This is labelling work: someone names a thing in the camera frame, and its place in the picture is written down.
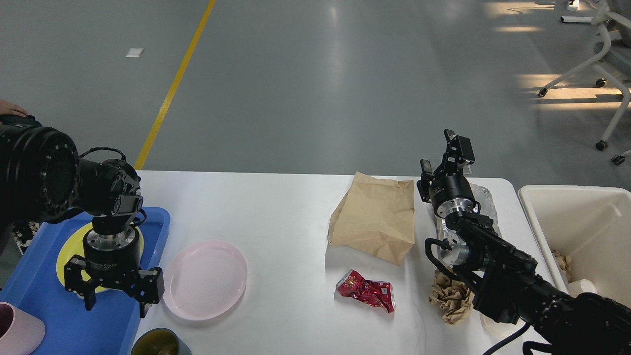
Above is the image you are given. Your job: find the white plastic bin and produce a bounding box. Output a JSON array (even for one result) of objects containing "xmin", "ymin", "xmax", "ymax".
[{"xmin": 518, "ymin": 185, "xmax": 631, "ymax": 306}]

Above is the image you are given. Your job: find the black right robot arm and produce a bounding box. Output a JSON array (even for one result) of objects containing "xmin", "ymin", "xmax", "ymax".
[{"xmin": 417, "ymin": 130, "xmax": 631, "ymax": 355}]

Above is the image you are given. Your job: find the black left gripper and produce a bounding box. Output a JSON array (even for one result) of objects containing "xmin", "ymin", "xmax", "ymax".
[{"xmin": 64, "ymin": 227, "xmax": 165, "ymax": 319}]

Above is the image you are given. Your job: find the white cup in bin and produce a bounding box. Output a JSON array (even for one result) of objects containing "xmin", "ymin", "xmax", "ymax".
[{"xmin": 566, "ymin": 279, "xmax": 598, "ymax": 297}]

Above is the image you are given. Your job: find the yellow plate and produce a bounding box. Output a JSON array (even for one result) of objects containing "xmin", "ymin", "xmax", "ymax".
[{"xmin": 56, "ymin": 222, "xmax": 144, "ymax": 293}]

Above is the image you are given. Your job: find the crumpled red foil wrapper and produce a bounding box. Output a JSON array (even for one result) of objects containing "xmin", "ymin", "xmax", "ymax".
[{"xmin": 335, "ymin": 269, "xmax": 396, "ymax": 313}]

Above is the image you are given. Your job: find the crumpled paper in bin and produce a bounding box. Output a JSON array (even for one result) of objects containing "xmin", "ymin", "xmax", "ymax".
[{"xmin": 550, "ymin": 248, "xmax": 572, "ymax": 284}]

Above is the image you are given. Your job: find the brown paper bag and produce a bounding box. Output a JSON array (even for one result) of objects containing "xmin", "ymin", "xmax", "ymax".
[{"xmin": 327, "ymin": 172, "xmax": 415, "ymax": 266}]

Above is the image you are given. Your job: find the pink plate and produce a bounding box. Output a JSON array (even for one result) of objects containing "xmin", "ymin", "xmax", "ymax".
[{"xmin": 163, "ymin": 240, "xmax": 248, "ymax": 321}]

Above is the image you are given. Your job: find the white office chair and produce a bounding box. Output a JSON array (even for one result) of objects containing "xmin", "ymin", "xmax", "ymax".
[{"xmin": 538, "ymin": 0, "xmax": 631, "ymax": 151}]

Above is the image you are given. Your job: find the blue plastic tray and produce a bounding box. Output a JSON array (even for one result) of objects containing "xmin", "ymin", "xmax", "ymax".
[{"xmin": 1, "ymin": 213, "xmax": 141, "ymax": 355}]

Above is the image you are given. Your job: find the dark green cup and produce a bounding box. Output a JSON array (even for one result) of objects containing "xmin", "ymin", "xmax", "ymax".
[{"xmin": 130, "ymin": 328, "xmax": 192, "ymax": 355}]

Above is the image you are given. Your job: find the white paper cup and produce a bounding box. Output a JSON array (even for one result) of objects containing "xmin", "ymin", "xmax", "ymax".
[{"xmin": 480, "ymin": 313, "xmax": 524, "ymax": 340}]

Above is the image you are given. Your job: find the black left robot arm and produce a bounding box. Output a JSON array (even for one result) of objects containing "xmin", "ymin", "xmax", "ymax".
[{"xmin": 0, "ymin": 114, "xmax": 164, "ymax": 318}]

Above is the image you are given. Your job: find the crumpled brown paper ball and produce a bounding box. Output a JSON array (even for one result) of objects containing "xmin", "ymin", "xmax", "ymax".
[{"xmin": 429, "ymin": 270, "xmax": 473, "ymax": 325}]

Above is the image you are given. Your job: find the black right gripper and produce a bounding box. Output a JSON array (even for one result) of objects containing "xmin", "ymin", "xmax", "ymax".
[{"xmin": 417, "ymin": 129, "xmax": 476, "ymax": 219}]

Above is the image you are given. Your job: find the aluminium foil tray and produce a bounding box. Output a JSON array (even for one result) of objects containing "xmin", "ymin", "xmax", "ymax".
[{"xmin": 433, "ymin": 184, "xmax": 502, "ymax": 267}]

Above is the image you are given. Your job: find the pink cup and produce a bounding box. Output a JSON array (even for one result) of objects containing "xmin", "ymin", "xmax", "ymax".
[{"xmin": 0, "ymin": 302, "xmax": 45, "ymax": 355}]

